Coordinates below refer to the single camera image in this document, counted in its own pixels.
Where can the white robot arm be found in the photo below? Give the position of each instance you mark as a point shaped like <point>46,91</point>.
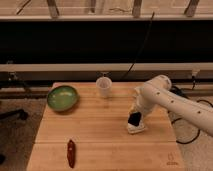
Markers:
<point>156,91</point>

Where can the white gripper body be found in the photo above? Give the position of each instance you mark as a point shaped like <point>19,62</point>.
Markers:
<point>142,105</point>

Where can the white plastic cup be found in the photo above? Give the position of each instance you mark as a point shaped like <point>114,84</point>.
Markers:
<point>103,85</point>

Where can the black chair base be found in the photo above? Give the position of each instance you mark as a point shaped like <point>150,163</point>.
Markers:
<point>20,113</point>

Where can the red chili pepper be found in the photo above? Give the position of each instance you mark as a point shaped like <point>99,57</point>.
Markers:
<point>71,153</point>

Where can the green bowl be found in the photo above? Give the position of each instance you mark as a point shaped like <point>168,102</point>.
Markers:
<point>62,98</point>

